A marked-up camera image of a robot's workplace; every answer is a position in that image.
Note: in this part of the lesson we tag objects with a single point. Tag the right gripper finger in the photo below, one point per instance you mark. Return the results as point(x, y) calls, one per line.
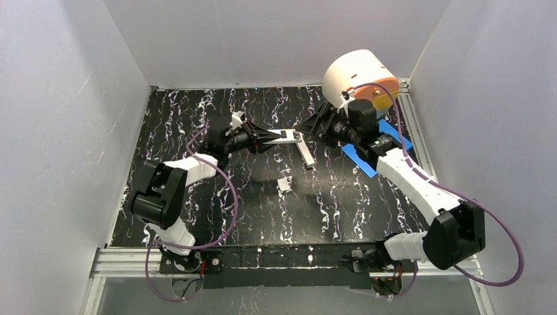
point(315, 129)
point(324, 112)

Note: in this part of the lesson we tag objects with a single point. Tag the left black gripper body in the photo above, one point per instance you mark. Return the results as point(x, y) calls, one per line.
point(250, 136)

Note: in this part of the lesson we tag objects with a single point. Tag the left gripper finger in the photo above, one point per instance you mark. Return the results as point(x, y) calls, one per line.
point(257, 134)
point(258, 145)

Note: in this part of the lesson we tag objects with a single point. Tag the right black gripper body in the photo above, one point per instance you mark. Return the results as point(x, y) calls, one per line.
point(325, 126)

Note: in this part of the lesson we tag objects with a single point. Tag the red white remote control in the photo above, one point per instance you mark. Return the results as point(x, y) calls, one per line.
point(285, 136)

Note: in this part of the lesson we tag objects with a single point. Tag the small white battery cover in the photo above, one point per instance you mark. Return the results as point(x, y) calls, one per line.
point(284, 184)

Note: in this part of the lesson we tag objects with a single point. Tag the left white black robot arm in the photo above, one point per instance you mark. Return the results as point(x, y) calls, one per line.
point(158, 198)

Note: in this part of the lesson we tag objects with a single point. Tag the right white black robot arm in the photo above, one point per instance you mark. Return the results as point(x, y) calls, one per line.
point(456, 226)

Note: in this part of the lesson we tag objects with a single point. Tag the blue square plate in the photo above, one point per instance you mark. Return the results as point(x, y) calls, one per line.
point(388, 139)

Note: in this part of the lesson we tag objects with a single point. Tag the white cylindrical drum box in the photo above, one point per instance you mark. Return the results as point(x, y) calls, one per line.
point(363, 73)

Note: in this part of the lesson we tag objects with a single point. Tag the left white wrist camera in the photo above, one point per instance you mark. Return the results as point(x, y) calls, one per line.
point(237, 119)

